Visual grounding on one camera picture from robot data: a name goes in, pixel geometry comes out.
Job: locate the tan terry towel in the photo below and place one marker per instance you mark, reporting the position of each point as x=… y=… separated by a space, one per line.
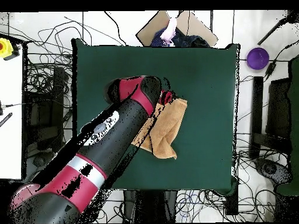
x=168 y=126

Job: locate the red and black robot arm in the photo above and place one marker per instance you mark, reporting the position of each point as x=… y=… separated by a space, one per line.
x=116 y=135

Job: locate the black flat panel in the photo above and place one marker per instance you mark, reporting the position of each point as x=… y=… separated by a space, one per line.
x=279 y=107

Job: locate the dark green table cloth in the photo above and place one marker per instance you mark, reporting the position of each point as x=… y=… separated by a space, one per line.
x=205 y=81

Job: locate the dark blue clothes pile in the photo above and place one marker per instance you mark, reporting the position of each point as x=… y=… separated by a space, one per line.
x=191 y=40

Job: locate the pink cloth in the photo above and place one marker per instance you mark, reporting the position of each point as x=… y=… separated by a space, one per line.
x=170 y=31

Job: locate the cardboard box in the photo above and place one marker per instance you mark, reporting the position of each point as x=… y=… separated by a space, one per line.
x=151 y=28

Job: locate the black upright bar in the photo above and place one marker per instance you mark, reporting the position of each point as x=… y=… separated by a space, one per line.
x=256 y=112

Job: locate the purple bowl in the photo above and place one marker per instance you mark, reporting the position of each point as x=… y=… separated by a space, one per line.
x=258 y=58

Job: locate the black power adapter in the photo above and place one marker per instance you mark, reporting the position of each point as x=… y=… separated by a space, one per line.
x=270 y=69

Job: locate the black equipment stand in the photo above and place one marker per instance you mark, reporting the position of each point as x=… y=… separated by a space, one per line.
x=46 y=112

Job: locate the black rod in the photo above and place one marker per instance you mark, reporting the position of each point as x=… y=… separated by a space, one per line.
x=271 y=32

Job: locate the green cloth on side table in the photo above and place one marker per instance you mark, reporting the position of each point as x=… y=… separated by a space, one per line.
x=294 y=130

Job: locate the white side table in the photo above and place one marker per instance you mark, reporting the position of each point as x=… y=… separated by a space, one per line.
x=10 y=116

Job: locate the yellow emergency stop button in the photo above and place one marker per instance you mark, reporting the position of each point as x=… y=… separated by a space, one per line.
x=5 y=47

